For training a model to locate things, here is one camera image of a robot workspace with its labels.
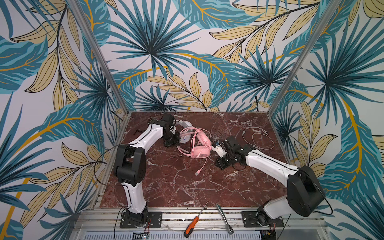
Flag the white headphones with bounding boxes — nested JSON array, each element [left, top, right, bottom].
[[176, 120, 194, 144]]

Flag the white headphone cable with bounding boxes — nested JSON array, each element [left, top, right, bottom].
[[241, 125, 276, 151]]

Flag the pink cat-ear headphones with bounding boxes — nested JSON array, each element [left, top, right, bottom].
[[178, 127, 212, 159]]

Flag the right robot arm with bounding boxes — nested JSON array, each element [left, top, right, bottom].
[[212, 136, 326, 227]]

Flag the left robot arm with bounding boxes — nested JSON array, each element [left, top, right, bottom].
[[113, 114, 181, 228]]

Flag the metal pliers tool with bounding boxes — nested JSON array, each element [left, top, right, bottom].
[[216, 203, 234, 235]]

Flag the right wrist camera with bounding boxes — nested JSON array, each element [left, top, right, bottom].
[[212, 142, 227, 158]]

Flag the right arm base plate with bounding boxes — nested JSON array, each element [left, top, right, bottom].
[[241, 211, 284, 228]]

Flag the aluminium frame rail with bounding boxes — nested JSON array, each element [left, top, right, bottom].
[[68, 206, 331, 232]]

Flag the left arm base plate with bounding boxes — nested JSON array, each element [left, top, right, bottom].
[[120, 210, 163, 229]]

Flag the orange handle screwdriver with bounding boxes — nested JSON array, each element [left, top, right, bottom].
[[183, 202, 208, 238]]

